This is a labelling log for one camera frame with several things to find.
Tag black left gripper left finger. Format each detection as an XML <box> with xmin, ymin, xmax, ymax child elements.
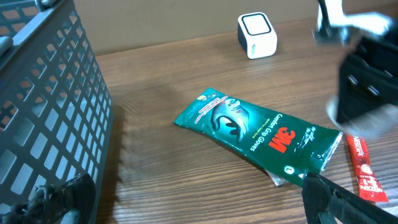
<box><xmin>1</xmin><ymin>174</ymin><xmax>96</xmax><ymax>224</ymax></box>

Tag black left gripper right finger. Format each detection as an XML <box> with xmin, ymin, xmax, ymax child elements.
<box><xmin>302</xmin><ymin>172</ymin><xmax>397</xmax><ymax>224</ymax></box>

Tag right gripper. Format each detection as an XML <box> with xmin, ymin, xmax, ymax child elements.
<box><xmin>336</xmin><ymin>27</ymin><xmax>397</xmax><ymax>123</ymax></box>

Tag red Nestle stick sachet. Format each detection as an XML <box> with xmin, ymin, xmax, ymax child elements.
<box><xmin>346</xmin><ymin>135</ymin><xmax>389</xmax><ymax>202</ymax></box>

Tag green 3M gloves package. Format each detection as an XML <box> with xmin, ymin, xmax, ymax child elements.
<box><xmin>174</xmin><ymin>88</ymin><xmax>343</xmax><ymax>186</ymax></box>

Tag white barcode scanner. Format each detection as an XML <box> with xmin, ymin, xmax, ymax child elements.
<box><xmin>238</xmin><ymin>12</ymin><xmax>277</xmax><ymax>60</ymax></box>

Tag grey plastic shopping basket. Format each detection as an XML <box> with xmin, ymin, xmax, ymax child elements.
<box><xmin>1</xmin><ymin>1</ymin><xmax>114</xmax><ymax>214</ymax></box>

